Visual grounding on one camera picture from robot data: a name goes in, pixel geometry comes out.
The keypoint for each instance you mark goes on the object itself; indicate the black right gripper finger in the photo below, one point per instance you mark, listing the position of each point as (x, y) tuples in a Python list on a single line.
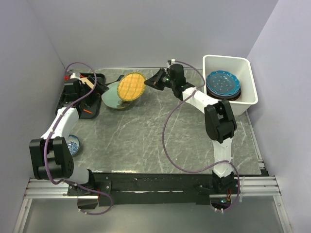
[(155, 82), (158, 77)]

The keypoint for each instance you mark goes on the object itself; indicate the floral beige plate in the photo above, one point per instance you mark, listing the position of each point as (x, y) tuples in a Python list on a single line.
[(87, 82)]

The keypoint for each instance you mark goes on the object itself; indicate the lilac plastic bear plate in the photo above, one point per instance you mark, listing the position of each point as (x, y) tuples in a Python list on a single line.
[(217, 95)]

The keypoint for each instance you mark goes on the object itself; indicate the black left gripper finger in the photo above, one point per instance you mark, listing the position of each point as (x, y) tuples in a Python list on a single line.
[(100, 89), (99, 79)]

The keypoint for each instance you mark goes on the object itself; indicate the blue polka dot plate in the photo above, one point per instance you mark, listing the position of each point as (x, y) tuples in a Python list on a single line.
[(222, 83)]

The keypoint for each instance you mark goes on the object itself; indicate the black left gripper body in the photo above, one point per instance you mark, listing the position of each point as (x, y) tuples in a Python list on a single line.
[(90, 100)]

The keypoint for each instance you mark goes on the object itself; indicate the mint green flower plate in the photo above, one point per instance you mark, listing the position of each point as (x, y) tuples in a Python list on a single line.
[(111, 99)]

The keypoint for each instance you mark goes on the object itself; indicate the white plastic bin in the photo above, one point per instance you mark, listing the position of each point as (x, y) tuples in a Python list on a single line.
[(241, 68)]

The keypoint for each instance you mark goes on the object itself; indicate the black serving tray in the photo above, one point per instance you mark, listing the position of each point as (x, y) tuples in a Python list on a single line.
[(95, 108)]

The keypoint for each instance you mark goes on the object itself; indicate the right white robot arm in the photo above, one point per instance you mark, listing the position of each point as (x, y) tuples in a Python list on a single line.
[(220, 122)]

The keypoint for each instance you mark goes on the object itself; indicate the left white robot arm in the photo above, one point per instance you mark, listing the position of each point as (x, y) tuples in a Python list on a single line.
[(50, 154)]

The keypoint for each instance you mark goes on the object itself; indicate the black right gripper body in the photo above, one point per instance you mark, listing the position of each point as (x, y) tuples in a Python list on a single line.
[(172, 82)]

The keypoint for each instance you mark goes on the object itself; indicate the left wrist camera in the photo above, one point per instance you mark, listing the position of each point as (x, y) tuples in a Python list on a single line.
[(75, 75)]

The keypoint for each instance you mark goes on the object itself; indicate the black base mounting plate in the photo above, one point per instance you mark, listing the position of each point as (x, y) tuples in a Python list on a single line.
[(139, 188)]

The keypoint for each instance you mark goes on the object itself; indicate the aluminium rail frame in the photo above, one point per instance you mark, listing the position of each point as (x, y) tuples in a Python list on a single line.
[(46, 208)]

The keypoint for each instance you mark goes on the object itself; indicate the yellow rimmed plate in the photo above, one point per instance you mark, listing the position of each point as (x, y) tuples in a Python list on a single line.
[(131, 86)]

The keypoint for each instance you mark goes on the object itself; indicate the blue patterned small bowl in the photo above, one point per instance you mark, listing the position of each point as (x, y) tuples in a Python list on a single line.
[(73, 144)]

